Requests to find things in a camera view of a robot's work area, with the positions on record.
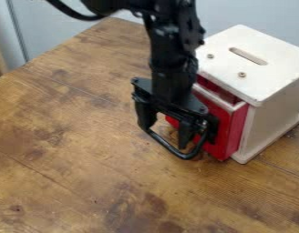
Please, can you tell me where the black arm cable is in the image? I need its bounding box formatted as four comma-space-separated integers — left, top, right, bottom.
45, 0, 104, 22

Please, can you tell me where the red drawer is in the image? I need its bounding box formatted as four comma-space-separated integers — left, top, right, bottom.
164, 75, 251, 162

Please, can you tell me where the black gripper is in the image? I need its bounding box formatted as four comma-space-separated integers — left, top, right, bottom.
131, 60, 208, 149

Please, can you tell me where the black metal drawer handle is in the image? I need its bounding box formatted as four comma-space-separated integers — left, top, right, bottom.
146, 127, 208, 160

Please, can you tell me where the white wooden drawer cabinet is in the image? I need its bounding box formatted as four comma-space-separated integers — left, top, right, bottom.
198, 25, 299, 164

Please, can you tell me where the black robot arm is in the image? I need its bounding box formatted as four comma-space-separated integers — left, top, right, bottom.
81, 0, 208, 149

